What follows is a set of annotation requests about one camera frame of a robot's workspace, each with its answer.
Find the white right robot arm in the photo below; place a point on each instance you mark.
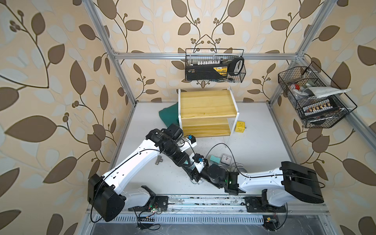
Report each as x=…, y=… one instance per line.
x=278, y=186

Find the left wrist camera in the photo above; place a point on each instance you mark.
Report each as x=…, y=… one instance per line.
x=191, y=140

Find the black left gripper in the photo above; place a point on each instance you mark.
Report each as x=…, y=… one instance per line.
x=182, y=162

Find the white round clock right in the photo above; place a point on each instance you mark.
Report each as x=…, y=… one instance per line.
x=239, y=168

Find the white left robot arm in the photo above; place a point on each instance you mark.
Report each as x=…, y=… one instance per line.
x=104, y=192

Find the wooden two-tier shelf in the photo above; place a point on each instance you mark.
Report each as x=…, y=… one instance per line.
x=207, y=113

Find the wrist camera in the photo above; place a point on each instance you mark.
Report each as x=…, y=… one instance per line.
x=191, y=140
x=199, y=162

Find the metal rail base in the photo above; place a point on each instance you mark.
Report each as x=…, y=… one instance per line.
x=215, y=209

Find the metal pipe fitting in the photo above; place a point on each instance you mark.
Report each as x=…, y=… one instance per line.
x=158, y=160

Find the black wire basket right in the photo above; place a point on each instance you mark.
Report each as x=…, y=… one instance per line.
x=315, y=112

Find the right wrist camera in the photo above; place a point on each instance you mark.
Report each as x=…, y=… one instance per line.
x=199, y=162

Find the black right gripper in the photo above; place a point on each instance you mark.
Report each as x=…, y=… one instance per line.
x=196, y=175

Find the yellow power socket cube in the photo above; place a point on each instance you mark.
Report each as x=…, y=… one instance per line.
x=240, y=127

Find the black wire basket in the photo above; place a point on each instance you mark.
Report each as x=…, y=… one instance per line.
x=315, y=112
x=233, y=57

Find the green plastic case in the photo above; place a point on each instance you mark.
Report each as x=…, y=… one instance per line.
x=169, y=115

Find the clear square alarm clock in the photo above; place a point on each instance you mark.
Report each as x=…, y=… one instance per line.
x=226, y=159

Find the black wire basket back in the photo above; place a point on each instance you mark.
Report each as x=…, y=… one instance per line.
x=233, y=57

